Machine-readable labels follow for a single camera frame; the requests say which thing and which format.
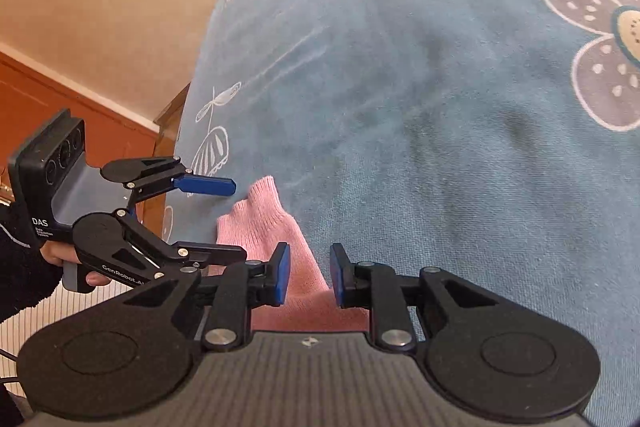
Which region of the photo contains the orange wooden headboard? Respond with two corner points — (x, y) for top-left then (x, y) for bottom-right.
(1, 54), (188, 202)

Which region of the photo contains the person's left hand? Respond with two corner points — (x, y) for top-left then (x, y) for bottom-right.
(40, 242), (112, 287)

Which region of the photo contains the blue floral bed sheet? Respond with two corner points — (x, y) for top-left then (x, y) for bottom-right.
(163, 0), (639, 426)

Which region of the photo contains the pink and cream knit sweater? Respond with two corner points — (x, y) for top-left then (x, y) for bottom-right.
(207, 174), (371, 334)

